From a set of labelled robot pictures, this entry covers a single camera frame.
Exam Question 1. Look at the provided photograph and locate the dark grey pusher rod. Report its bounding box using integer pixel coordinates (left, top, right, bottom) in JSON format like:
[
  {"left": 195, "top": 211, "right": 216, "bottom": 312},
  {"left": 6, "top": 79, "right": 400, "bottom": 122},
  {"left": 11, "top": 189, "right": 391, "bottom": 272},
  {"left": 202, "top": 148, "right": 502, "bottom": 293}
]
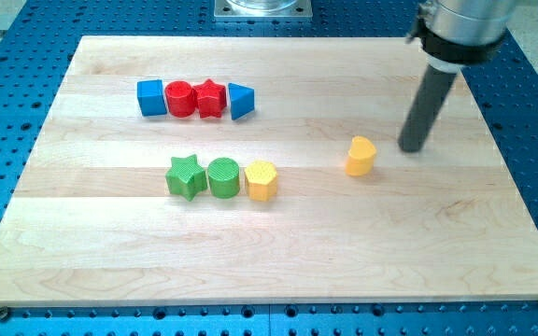
[{"left": 398, "top": 65, "right": 457, "bottom": 153}]

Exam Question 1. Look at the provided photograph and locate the yellow heart block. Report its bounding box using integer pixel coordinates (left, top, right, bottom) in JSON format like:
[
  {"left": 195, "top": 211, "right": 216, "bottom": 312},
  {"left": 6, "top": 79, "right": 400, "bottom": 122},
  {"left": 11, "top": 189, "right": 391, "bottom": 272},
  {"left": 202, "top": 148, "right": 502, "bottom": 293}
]
[{"left": 345, "top": 136, "right": 377, "bottom": 176}]

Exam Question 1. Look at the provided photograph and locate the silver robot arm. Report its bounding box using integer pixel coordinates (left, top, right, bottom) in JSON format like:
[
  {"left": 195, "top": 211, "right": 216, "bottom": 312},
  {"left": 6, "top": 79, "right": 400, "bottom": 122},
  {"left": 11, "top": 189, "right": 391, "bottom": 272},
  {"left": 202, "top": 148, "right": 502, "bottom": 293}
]
[{"left": 398, "top": 0, "right": 517, "bottom": 153}]

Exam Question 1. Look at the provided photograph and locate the yellow hexagon block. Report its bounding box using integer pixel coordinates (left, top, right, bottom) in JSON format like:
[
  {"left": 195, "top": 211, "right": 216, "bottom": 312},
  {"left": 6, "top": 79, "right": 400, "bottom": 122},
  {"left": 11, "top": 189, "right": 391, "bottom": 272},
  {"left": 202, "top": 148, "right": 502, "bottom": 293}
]
[{"left": 245, "top": 161, "right": 277, "bottom": 202}]

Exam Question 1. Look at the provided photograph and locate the blue triangle block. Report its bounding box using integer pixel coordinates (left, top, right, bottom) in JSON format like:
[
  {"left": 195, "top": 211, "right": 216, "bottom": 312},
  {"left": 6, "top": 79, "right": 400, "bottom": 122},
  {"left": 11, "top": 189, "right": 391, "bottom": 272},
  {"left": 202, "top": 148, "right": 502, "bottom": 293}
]
[{"left": 228, "top": 83, "right": 255, "bottom": 120}]

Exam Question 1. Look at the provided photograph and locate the red star block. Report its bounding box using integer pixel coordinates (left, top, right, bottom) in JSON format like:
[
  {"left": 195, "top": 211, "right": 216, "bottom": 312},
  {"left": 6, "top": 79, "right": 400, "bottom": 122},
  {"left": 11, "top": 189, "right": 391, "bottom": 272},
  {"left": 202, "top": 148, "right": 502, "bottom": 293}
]
[{"left": 193, "top": 79, "right": 227, "bottom": 119}]

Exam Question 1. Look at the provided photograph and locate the green cylinder block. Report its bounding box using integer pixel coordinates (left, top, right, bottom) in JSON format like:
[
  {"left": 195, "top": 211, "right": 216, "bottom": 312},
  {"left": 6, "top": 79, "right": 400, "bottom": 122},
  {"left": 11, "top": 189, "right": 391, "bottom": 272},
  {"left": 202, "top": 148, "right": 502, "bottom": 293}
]
[{"left": 207, "top": 157, "right": 240, "bottom": 199}]

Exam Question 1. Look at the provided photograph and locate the red cylinder block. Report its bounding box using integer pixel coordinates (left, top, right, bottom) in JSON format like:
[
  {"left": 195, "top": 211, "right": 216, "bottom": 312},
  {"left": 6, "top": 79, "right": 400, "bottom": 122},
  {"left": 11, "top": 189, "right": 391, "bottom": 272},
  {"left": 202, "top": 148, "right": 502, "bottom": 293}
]
[{"left": 164, "top": 80, "right": 196, "bottom": 118}]

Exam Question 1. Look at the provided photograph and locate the green star block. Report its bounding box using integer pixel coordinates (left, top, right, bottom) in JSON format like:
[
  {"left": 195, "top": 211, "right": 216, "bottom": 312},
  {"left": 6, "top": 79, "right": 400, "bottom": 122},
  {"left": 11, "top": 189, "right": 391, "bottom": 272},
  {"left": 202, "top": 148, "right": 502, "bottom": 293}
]
[{"left": 165, "top": 154, "right": 207, "bottom": 202}]

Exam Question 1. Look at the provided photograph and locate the wooden board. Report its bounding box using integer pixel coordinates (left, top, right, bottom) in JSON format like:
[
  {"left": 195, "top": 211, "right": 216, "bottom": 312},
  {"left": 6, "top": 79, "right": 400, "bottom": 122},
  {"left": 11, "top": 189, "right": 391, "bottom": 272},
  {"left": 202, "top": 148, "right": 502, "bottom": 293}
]
[{"left": 0, "top": 36, "right": 538, "bottom": 307}]

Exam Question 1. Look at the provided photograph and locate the blue cube block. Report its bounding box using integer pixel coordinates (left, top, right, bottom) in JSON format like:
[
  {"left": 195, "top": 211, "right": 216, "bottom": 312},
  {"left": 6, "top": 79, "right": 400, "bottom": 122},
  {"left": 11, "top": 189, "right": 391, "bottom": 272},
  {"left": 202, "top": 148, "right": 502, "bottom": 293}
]
[{"left": 136, "top": 79, "right": 167, "bottom": 117}]

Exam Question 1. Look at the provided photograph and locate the blue perforated table plate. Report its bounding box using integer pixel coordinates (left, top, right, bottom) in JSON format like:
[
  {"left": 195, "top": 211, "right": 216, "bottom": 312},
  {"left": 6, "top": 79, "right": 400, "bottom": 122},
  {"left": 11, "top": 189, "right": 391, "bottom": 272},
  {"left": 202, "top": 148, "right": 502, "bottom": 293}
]
[{"left": 0, "top": 0, "right": 538, "bottom": 335}]

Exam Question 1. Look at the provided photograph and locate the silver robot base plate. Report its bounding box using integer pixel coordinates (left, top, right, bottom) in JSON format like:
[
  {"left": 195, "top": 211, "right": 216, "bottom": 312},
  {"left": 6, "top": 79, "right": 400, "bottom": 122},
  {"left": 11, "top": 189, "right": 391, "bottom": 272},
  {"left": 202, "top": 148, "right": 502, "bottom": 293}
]
[{"left": 213, "top": 0, "right": 313, "bottom": 20}]

